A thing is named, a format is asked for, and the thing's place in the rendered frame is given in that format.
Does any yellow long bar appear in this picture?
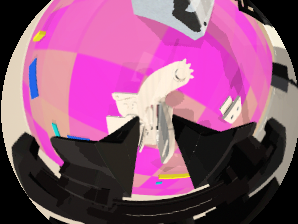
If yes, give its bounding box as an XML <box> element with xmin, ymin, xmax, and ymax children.
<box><xmin>158</xmin><ymin>173</ymin><xmax>189</xmax><ymax>180</ymax></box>

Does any cyan flat bar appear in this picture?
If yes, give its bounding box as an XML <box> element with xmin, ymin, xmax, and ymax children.
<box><xmin>52</xmin><ymin>123</ymin><xmax>60</xmax><ymax>136</ymax></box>

